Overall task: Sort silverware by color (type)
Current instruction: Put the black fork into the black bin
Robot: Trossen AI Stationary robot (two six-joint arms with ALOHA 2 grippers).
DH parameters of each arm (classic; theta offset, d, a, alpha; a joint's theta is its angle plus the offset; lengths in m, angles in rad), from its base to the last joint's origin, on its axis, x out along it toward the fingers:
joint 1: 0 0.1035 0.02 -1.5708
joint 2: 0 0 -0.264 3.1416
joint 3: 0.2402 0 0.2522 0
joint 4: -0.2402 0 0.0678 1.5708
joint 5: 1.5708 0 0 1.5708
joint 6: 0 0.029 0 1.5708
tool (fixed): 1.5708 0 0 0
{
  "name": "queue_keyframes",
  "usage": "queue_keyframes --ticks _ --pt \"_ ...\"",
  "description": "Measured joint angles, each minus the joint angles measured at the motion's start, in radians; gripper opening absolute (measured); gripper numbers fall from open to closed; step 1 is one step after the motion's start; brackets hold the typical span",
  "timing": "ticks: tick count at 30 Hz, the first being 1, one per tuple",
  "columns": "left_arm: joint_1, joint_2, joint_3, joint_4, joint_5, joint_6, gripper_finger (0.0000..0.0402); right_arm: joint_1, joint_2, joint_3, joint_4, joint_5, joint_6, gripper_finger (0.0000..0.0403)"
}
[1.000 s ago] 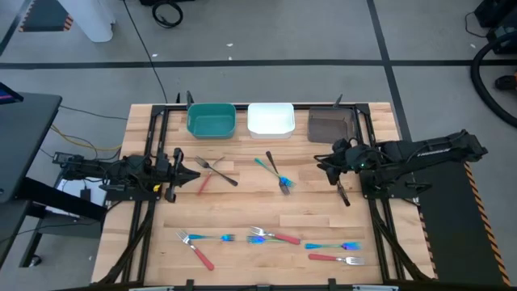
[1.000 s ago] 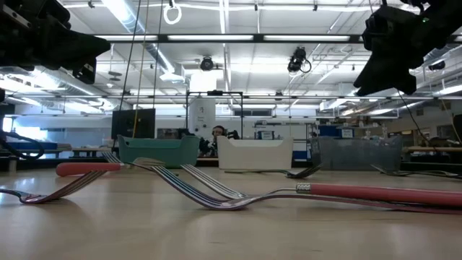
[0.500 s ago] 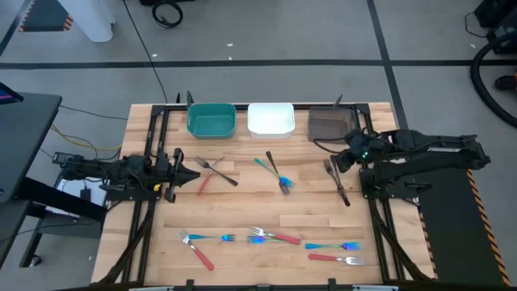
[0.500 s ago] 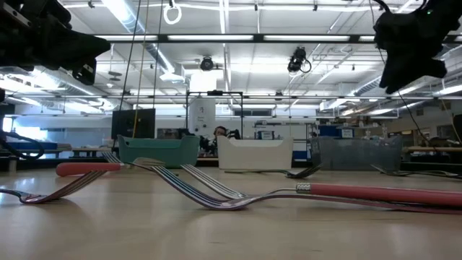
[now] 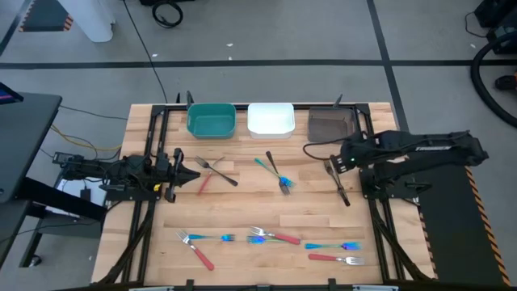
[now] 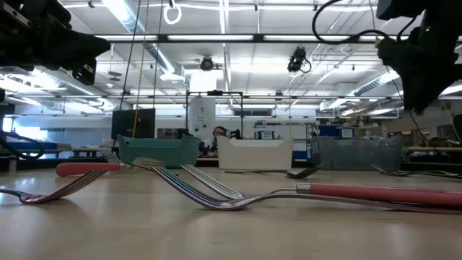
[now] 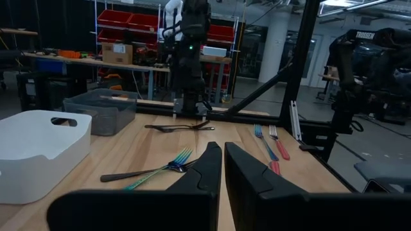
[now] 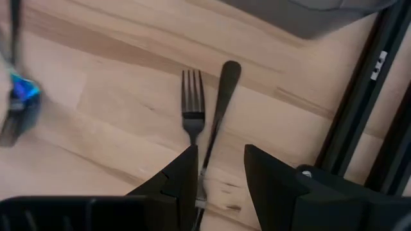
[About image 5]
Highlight black power brick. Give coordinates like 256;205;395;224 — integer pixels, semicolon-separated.
52;151;84;167

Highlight black equipment case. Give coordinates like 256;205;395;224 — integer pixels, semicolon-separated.
474;0;517;56

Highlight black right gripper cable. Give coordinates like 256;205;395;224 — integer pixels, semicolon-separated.
302;137;348;162

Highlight thin black floor cable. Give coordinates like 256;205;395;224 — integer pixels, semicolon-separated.
59;104;129;121

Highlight yellow cable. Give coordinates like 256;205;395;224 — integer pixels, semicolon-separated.
50;124;123;153

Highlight black and orange floor object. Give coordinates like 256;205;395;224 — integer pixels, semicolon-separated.
494;70;517;92

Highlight black fork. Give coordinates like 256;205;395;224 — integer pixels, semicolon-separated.
265;150;291;196
323;159;351;208
194;155;239;188

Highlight thick black hose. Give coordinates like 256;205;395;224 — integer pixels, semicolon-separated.
470;32;517;129

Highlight grey translucent plastic bin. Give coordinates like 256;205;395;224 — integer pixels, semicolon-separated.
307;106;357;144

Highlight teal plastic bin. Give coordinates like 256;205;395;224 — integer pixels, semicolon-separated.
186;102;237;141

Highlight long black floor cable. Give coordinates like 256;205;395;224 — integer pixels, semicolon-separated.
122;0;169;104

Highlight dark floor mat hazard edge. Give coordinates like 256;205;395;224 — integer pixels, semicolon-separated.
18;0;74;33

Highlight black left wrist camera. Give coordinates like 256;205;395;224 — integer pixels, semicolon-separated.
155;151;170;173

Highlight white flat box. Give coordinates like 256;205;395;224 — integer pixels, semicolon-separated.
44;177;110;219

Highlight white pillar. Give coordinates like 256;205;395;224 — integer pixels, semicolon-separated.
56;0;116;44

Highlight black aluminium table frame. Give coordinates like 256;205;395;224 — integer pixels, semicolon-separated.
95;103;435;291

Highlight black desk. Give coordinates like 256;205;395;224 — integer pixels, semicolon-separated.
0;91;108;268

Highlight coiled black cable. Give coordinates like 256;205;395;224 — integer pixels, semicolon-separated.
151;0;185;29

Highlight black mat with hazard stripes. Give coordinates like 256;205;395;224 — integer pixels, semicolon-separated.
415;163;512;286

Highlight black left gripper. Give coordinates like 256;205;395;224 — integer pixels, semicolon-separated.
155;147;201;203

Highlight red-handled silver fork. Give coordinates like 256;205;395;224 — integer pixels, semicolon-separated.
308;253;366;267
196;156;226;196
249;226;302;246
175;229;216;272

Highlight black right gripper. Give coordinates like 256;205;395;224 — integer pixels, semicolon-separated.
329;135;375;175

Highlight iridescent blue fork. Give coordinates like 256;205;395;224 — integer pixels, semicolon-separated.
304;241;362;251
246;235;284;246
254;157;296;188
187;233;236;243

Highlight laptop with lit screen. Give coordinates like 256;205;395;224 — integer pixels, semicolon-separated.
0;82;24;106

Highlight white plastic bin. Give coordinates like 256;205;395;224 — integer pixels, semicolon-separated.
246;102;296;140

